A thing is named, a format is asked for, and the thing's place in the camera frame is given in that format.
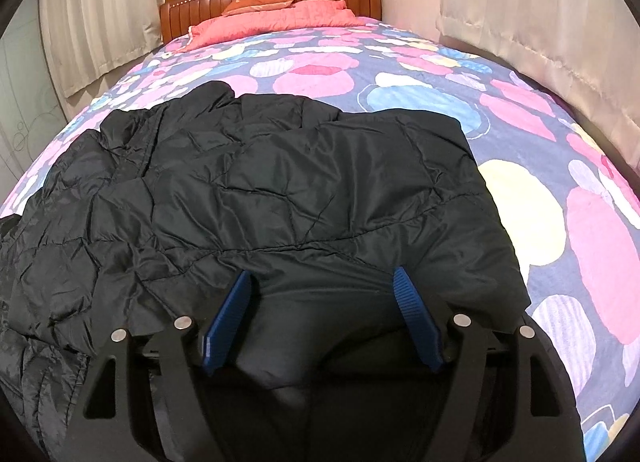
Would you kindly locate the wooden bed headboard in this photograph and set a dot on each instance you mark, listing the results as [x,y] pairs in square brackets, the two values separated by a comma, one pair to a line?
[210,7]

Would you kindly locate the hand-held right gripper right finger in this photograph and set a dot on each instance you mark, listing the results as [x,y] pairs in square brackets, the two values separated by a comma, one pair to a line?
[412,312]

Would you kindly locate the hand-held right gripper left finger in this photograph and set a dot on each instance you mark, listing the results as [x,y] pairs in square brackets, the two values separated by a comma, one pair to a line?
[231,314]

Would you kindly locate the cream curtain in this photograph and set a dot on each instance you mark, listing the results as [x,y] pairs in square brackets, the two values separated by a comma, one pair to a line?
[100,7]
[540,7]

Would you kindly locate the dotted colourful bed sheet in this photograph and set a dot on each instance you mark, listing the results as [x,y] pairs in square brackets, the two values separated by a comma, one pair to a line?
[525,107]

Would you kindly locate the orange embroidered pillow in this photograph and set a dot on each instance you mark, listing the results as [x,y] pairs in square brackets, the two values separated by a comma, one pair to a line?
[257,1]

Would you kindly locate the black quilted jacket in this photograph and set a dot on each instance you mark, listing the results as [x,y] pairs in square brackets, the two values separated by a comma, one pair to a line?
[250,192]

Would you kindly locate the pale wardrobe door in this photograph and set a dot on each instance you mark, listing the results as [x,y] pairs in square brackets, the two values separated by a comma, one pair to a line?
[25,92]

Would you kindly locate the red pillow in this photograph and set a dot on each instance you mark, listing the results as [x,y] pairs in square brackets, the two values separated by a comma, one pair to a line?
[280,22]

